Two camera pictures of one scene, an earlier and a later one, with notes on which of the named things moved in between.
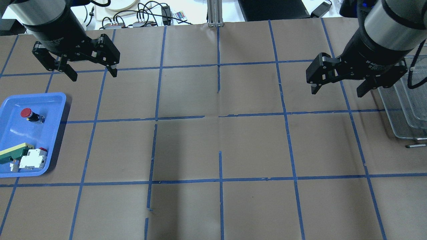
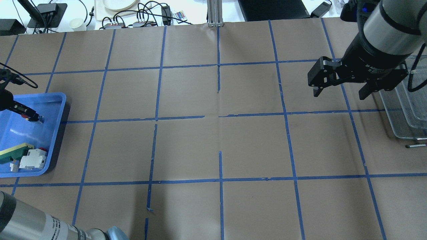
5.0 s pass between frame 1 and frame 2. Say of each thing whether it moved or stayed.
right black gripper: stayed
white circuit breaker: stayed
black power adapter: stayed
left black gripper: moved
